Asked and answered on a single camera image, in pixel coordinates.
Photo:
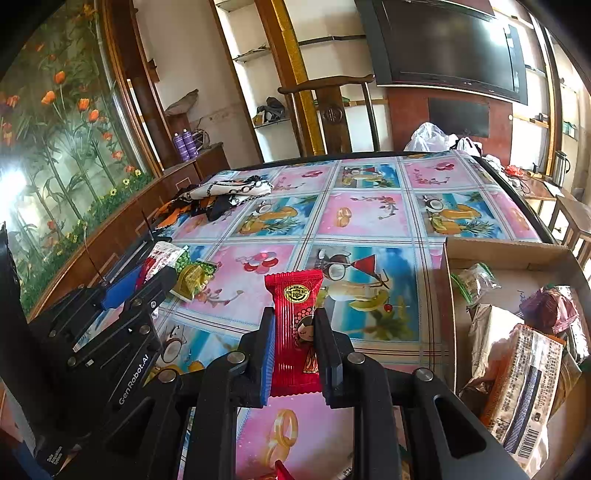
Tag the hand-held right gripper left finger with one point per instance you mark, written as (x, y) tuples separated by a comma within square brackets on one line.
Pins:
[(267, 360)]

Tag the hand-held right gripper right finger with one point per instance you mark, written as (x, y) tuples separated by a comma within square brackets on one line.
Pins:
[(330, 364)]

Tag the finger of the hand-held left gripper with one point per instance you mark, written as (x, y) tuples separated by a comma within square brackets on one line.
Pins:
[(117, 290), (157, 288)]

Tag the red label cracker packet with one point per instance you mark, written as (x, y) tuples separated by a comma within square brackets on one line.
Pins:
[(164, 254)]

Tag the green yellow snack packet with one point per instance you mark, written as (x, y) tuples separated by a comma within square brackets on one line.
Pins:
[(194, 281)]

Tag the red striped snack packet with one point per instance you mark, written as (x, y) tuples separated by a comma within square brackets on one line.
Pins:
[(293, 323)]

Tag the silver foil snack packet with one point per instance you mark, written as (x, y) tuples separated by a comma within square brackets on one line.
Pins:
[(494, 337)]

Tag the orange barcode snack packet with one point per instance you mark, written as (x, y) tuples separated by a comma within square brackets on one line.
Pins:
[(521, 383)]

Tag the cardboard box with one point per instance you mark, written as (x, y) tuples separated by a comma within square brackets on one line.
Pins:
[(503, 251)]

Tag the dark red snack packet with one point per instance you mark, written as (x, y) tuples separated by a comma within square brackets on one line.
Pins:
[(549, 307)]

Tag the black flat case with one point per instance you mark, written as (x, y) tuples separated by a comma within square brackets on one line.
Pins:
[(131, 258)]

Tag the wooden sideboard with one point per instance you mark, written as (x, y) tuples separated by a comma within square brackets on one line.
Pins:
[(115, 221)]

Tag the orange black cloth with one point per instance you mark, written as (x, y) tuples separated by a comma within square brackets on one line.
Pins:
[(207, 210)]

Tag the white black patterned cloth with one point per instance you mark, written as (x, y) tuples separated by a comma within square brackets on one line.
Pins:
[(231, 189)]

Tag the purple bottle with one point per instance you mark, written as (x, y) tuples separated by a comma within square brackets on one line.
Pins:
[(190, 144), (179, 147)]

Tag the printed tablecloth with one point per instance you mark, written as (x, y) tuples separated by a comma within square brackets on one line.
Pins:
[(369, 217)]

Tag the brown cloth bag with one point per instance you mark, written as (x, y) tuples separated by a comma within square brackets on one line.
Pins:
[(182, 104)]

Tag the black grey bundle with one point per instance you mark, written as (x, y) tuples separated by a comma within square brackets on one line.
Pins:
[(272, 110)]

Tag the wooden chair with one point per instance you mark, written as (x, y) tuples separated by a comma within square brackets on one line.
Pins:
[(330, 115)]

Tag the white plastic bag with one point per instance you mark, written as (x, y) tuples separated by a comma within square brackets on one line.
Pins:
[(427, 138)]

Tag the black white bag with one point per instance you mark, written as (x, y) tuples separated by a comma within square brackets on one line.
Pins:
[(468, 146)]

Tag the golden wooden pillar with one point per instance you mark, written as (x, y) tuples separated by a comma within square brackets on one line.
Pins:
[(295, 69)]

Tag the wooden side table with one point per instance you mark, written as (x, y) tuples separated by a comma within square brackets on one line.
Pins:
[(538, 187)]

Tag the black rectangular panel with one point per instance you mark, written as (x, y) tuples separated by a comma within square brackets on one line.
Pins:
[(459, 117)]

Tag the wooden stool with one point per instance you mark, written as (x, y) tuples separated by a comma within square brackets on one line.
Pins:
[(575, 217)]

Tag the metal kettle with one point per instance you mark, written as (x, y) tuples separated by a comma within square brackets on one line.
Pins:
[(562, 168)]

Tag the black flat television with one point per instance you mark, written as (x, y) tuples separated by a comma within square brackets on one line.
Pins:
[(438, 41)]

